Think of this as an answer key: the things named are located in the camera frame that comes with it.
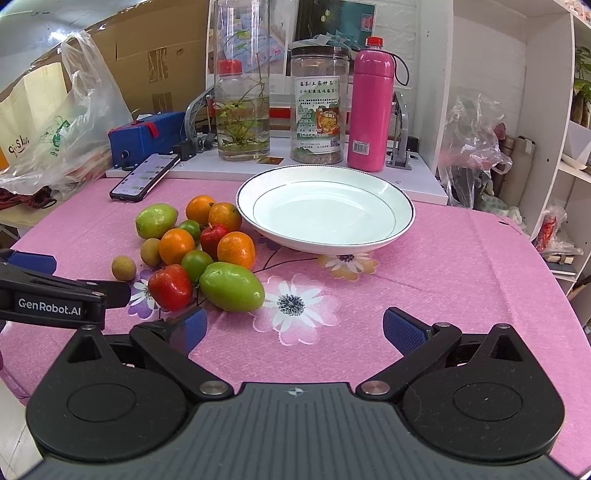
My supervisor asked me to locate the red small apple front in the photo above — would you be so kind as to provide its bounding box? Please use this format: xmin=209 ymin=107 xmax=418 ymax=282
xmin=148 ymin=264 xmax=193 ymax=311

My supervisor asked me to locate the red small apple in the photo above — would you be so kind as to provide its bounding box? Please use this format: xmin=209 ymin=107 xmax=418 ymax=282
xmin=148 ymin=264 xmax=193 ymax=311
xmin=199 ymin=225 xmax=229 ymax=261

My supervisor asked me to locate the large green oval fruit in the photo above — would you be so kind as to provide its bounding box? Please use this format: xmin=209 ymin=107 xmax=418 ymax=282
xmin=198 ymin=262 xmax=266 ymax=313

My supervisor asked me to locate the tan longan fruit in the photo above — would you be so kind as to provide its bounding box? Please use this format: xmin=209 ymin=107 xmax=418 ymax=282
xmin=111 ymin=255 xmax=136 ymax=282
xmin=140 ymin=238 xmax=161 ymax=267

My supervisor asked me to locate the orange tangerine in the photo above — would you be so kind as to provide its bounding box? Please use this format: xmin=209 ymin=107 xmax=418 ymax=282
xmin=158 ymin=228 xmax=195 ymax=265
xmin=207 ymin=202 xmax=242 ymax=231
xmin=185 ymin=195 xmax=215 ymax=225
xmin=217 ymin=231 xmax=256 ymax=270

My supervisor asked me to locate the green round apple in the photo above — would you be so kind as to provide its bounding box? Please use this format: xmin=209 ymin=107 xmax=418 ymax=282
xmin=135 ymin=203 xmax=178 ymax=240

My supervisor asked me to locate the small green tomato back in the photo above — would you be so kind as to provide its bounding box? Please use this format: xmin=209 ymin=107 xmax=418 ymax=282
xmin=178 ymin=219 xmax=201 ymax=244

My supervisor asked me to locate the pink floral tablecloth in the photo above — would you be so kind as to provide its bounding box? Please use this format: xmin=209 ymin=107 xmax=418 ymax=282
xmin=1 ymin=178 xmax=590 ymax=474

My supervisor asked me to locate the black smartphone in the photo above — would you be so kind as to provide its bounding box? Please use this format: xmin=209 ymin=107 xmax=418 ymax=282
xmin=109 ymin=154 xmax=180 ymax=203

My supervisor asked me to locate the white plastic shopping bag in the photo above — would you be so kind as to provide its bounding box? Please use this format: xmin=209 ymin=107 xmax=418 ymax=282
xmin=1 ymin=31 xmax=131 ymax=196

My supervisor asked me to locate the blue plastic tool box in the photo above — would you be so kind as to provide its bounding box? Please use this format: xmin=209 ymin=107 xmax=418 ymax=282
xmin=108 ymin=112 xmax=186 ymax=169

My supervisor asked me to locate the white ceramic plate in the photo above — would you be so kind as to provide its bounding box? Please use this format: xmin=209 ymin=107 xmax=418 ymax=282
xmin=235 ymin=174 xmax=416 ymax=256

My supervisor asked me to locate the white flat board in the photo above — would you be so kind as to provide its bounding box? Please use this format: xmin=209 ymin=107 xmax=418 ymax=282
xmin=104 ymin=136 xmax=449 ymax=207

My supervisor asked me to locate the grey metal lever press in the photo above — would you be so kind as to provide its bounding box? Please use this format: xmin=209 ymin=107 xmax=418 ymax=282
xmin=184 ymin=86 xmax=216 ymax=153

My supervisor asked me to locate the clear crumpled plastic bag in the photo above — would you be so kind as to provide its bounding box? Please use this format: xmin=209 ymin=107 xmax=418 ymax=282
xmin=437 ymin=87 xmax=512 ymax=209

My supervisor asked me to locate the brown cardboard box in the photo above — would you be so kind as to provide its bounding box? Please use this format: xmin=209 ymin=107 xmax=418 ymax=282
xmin=1 ymin=1 xmax=209 ymax=113

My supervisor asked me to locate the red capped plastic bottle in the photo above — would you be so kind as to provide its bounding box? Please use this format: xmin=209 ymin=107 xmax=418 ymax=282
xmin=214 ymin=59 xmax=242 ymax=156

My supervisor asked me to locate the pink thermos bottle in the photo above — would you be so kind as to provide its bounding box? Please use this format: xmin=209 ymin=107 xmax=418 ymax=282
xmin=348 ymin=47 xmax=397 ymax=173

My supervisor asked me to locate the clear plastic tea jar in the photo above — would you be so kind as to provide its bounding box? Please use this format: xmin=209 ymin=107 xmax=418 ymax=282
xmin=290 ymin=40 xmax=351 ymax=165

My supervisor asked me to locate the white shelf unit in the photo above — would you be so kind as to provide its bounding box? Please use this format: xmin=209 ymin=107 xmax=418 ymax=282
xmin=417 ymin=0 xmax=591 ymax=296

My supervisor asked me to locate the tall glass plant vase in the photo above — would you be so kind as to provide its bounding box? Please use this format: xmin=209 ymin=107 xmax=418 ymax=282
xmin=212 ymin=1 xmax=270 ymax=161

